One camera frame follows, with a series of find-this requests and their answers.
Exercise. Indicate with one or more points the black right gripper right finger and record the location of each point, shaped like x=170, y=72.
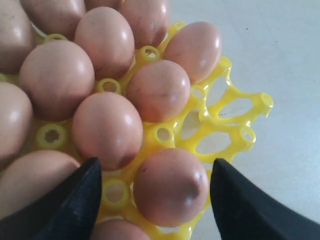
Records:
x=242, y=211

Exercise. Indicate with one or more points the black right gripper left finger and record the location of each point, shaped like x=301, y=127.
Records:
x=68, y=212

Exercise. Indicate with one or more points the brown egg back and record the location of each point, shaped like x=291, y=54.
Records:
x=170, y=187
x=107, y=38
x=57, y=76

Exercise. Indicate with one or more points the brown egg second row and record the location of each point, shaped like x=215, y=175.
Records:
x=106, y=125

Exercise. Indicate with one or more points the yellow plastic egg tray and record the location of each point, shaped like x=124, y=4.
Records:
x=215, y=123

